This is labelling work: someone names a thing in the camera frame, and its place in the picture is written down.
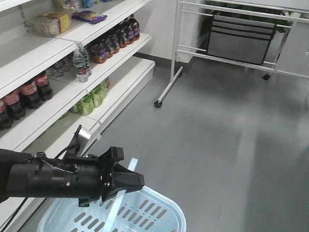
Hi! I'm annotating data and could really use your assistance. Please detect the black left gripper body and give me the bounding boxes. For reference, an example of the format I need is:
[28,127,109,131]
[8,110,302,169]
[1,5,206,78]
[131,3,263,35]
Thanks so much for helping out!
[31,147,124,207]

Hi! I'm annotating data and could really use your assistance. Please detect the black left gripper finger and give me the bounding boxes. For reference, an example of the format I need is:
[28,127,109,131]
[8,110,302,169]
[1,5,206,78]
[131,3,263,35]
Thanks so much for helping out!
[101,185,144,202]
[112,163,144,188]

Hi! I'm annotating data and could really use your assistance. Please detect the light blue plastic basket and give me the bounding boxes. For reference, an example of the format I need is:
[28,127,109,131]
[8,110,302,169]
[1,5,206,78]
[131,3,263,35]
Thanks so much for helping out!
[37,158,187,232]

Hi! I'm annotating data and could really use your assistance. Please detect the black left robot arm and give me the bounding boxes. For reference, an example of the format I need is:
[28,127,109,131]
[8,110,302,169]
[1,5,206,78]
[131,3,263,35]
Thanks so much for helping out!
[0,147,145,207]

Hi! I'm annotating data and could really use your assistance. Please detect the green can row right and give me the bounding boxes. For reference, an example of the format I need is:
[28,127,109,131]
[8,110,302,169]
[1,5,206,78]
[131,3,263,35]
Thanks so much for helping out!
[59,77,110,120]

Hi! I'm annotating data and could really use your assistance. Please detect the cola bottle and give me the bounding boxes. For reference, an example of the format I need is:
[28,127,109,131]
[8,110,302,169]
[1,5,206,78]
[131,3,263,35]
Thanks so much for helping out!
[34,71,53,101]
[0,99,13,131]
[4,89,26,120]
[19,79,42,109]

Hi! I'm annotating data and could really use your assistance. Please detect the white store shelving unit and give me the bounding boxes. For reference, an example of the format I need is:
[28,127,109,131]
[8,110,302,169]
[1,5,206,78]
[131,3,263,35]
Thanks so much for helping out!
[0,0,155,232]

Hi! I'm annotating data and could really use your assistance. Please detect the clear water bottle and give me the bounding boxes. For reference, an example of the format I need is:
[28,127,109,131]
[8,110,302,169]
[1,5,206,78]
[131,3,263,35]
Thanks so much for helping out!
[73,46,92,83]

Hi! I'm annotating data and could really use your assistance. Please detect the dark juice bottles row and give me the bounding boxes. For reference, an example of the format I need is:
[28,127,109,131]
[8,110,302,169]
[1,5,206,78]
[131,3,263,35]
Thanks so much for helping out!
[88,14,140,64]

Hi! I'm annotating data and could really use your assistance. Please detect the biscuit pack yellow band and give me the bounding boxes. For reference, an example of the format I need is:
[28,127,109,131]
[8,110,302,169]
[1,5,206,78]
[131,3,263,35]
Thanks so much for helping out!
[33,11,71,38]

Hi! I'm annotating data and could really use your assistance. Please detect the purple snack bag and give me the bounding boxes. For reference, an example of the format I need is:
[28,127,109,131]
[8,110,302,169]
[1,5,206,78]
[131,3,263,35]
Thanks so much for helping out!
[72,10,107,24]

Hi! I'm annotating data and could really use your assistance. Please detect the grey fabric bag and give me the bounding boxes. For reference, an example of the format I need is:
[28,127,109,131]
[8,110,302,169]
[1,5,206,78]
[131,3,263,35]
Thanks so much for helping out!
[207,15,276,65]

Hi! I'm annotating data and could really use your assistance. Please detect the white rolling rack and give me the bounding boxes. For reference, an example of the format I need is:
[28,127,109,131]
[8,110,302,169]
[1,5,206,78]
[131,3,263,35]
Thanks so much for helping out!
[154,0,309,108]

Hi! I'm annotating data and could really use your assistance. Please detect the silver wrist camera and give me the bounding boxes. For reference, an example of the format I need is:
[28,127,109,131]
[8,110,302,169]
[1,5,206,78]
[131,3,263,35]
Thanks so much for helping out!
[64,125,92,158]

